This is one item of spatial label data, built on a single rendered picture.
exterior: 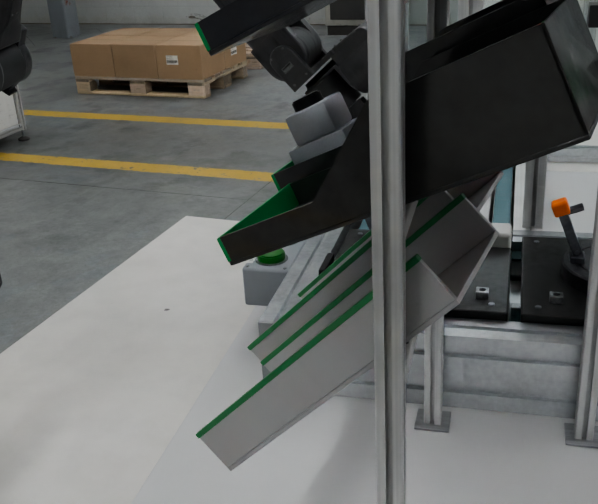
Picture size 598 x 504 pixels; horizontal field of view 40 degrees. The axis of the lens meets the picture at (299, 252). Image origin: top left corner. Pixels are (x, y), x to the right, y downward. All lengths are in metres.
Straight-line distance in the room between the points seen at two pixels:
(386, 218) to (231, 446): 0.28
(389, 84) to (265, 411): 0.31
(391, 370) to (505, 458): 0.40
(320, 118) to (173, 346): 0.53
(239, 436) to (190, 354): 0.47
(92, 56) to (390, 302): 6.46
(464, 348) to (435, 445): 0.12
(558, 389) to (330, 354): 0.44
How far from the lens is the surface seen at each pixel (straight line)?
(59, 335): 1.28
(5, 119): 5.74
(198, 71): 6.47
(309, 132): 0.78
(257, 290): 1.18
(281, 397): 0.67
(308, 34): 1.07
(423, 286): 0.57
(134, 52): 6.73
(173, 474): 0.96
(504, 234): 1.19
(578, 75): 0.54
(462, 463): 0.95
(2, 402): 1.15
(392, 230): 0.53
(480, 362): 1.00
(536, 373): 1.00
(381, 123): 0.51
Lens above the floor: 1.45
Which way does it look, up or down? 24 degrees down
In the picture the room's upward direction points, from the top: 3 degrees counter-clockwise
